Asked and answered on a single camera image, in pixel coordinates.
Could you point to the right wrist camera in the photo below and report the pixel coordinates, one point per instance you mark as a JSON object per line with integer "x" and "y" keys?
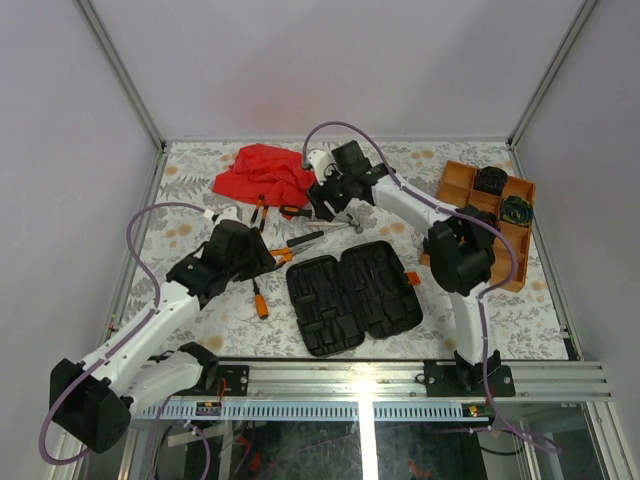
{"x": 319, "y": 162}

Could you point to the black plastic tool case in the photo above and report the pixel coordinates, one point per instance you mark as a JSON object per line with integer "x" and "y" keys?
{"x": 339, "y": 301}

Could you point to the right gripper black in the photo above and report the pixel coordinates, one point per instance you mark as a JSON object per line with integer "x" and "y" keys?
{"x": 319, "y": 194}

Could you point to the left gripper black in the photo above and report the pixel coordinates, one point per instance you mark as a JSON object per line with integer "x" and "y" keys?
{"x": 263, "y": 260}

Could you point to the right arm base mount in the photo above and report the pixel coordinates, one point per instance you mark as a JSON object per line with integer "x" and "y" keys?
{"x": 459, "y": 379}

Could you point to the small orange black screwdriver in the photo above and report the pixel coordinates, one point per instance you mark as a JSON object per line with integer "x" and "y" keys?
{"x": 258, "y": 205}

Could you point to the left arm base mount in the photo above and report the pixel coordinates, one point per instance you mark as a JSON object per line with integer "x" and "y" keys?
{"x": 228, "y": 381}

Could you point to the red crumpled cloth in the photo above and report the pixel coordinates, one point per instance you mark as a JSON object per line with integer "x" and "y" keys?
{"x": 269, "y": 171}

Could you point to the aluminium front rail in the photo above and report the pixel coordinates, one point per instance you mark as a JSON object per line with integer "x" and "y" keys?
{"x": 537, "y": 381}

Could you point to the steel claw hammer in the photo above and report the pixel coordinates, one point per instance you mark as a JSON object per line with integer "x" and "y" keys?
{"x": 321, "y": 228}

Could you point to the blue green rolled cloth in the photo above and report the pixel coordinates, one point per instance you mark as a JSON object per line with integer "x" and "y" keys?
{"x": 517, "y": 211}

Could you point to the wooden compartment tray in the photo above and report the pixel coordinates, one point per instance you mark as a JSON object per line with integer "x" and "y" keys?
{"x": 457, "y": 188}

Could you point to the dark rolled cloth top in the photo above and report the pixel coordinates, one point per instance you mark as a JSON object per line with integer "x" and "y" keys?
{"x": 491, "y": 180}

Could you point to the orange handled needle-nose pliers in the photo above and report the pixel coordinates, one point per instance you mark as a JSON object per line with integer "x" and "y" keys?
{"x": 293, "y": 246}

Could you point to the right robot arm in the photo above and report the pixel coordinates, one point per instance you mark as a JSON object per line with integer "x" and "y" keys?
{"x": 459, "y": 243}

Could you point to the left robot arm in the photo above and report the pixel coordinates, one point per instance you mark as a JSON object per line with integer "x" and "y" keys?
{"x": 95, "y": 399}

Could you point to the orange handled tool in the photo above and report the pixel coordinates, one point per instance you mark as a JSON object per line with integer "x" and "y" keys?
{"x": 259, "y": 301}

